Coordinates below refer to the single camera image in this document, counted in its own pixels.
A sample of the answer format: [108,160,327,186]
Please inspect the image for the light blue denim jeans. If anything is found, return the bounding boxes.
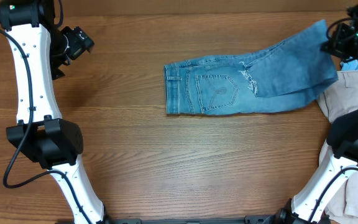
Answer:
[163,20,337,116]

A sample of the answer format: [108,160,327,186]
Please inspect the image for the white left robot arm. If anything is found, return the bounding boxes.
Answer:
[0,1,110,223]

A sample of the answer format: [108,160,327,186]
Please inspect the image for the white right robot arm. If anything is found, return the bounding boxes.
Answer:
[264,4,358,223]

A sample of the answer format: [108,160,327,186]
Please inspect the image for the beige folded trousers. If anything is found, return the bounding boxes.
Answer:
[318,70,358,223]

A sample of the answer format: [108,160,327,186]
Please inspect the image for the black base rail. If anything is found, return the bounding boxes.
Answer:
[107,215,308,224]

